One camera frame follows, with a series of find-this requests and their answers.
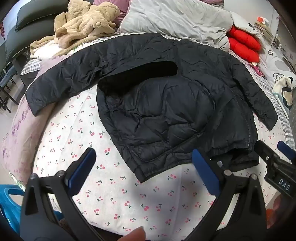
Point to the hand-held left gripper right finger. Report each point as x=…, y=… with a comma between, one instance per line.
x=205, y=173

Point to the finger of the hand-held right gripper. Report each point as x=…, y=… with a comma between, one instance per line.
x=266, y=153
x=286, y=148

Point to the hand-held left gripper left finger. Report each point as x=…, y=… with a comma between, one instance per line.
x=81, y=172

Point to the black puffer jacket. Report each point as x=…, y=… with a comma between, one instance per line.
x=161, y=104

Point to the person's left hand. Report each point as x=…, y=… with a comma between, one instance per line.
x=135, y=235

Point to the cherry print bedsheet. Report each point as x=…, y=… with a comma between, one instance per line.
x=104, y=204

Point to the white tote bag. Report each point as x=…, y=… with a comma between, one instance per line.
x=285, y=89

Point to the pink floral blanket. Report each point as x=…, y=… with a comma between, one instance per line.
x=20, y=129

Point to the blue plastic stool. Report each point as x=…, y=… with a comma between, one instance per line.
x=11, y=204

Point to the white grey patterned pillow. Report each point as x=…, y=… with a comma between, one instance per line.
x=277, y=64

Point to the pink colourful cloth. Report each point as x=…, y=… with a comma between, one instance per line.
x=255, y=67

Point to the red plush cushion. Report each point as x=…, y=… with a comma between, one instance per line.
x=242, y=44

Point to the stack of books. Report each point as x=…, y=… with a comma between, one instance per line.
x=264, y=31

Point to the blue chair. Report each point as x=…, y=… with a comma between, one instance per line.
x=8, y=78

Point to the white fleece blanket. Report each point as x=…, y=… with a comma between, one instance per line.
x=46, y=49

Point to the white printed pillow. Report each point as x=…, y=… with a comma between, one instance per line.
x=247, y=25

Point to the beige quilted coat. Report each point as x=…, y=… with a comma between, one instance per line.
x=87, y=23

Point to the grey duvet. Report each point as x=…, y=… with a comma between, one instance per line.
x=175, y=18

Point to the dark grey sofa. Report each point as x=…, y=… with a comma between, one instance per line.
x=30, y=20

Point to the mauve pillow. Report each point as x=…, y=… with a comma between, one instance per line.
x=122, y=7

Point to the red wall decoration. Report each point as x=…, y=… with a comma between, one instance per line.
x=2, y=29

